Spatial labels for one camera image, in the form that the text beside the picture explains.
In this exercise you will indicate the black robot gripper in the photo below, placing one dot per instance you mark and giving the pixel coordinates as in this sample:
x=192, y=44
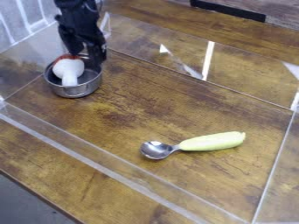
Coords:
x=77, y=27

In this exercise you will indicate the white red-capped toy mushroom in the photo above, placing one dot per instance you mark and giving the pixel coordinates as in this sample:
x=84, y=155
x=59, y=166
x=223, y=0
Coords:
x=68, y=68

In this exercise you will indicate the small silver metal pot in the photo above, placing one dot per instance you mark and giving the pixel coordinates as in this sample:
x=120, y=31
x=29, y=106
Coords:
x=88, y=80

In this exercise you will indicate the black bar in background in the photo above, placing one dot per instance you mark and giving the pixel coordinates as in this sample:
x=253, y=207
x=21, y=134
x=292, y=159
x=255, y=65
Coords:
x=228, y=10

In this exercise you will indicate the clear acrylic enclosure wall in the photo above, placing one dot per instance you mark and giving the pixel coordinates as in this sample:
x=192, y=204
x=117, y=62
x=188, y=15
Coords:
x=188, y=73

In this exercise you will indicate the spoon with yellow-green handle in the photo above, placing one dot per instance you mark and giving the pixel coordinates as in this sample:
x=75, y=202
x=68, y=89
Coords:
x=220, y=141

